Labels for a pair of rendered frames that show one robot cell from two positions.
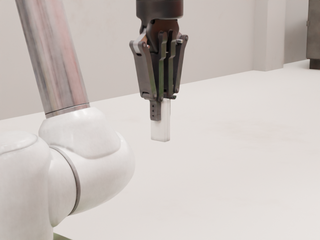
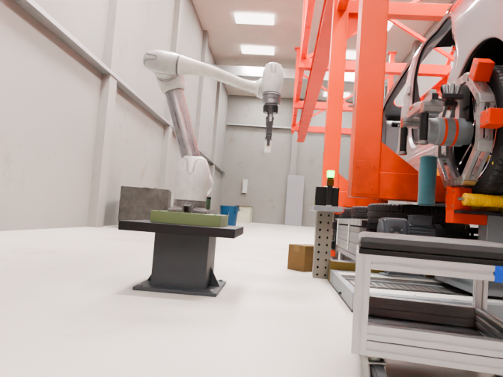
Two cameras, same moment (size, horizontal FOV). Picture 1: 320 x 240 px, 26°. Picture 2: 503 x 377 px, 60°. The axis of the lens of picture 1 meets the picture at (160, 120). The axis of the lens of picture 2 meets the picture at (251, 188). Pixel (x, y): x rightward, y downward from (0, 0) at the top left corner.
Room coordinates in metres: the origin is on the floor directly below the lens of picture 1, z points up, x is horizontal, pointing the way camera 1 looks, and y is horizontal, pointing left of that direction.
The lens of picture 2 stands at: (-0.52, 1.36, 0.36)
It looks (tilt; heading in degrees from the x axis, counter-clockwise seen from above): 4 degrees up; 322
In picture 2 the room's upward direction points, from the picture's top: 4 degrees clockwise
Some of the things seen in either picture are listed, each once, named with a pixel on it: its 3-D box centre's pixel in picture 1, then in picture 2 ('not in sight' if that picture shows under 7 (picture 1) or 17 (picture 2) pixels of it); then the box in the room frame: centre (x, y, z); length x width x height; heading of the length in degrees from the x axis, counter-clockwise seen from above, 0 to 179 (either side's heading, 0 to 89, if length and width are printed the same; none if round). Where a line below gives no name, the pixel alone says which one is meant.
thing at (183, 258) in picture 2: not in sight; (186, 255); (1.31, 0.29, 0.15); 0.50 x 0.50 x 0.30; 48
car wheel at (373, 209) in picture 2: not in sight; (416, 224); (1.13, -1.40, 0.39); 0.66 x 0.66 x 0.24
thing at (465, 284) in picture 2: not in sight; (490, 280); (0.42, -0.90, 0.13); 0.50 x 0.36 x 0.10; 138
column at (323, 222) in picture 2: not in sight; (322, 244); (1.38, -0.75, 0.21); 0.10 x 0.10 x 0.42; 48
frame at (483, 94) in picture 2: not in sight; (461, 132); (0.54, -0.77, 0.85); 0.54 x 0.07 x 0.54; 138
